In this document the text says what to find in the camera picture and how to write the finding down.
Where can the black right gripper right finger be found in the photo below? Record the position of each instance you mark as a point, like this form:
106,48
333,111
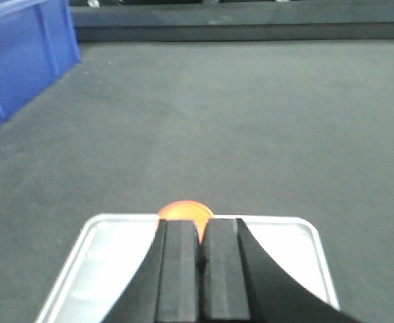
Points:
241,282

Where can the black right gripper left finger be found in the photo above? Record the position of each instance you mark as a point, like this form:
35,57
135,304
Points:
165,286

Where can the orange capacitor with white print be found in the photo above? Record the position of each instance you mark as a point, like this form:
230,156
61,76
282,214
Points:
193,211

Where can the blue bin on conveyor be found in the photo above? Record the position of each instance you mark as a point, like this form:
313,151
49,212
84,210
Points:
38,45

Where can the silver metal tray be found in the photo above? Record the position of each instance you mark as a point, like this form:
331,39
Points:
111,246

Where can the dark conveyor side frame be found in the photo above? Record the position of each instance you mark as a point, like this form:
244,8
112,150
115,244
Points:
236,21

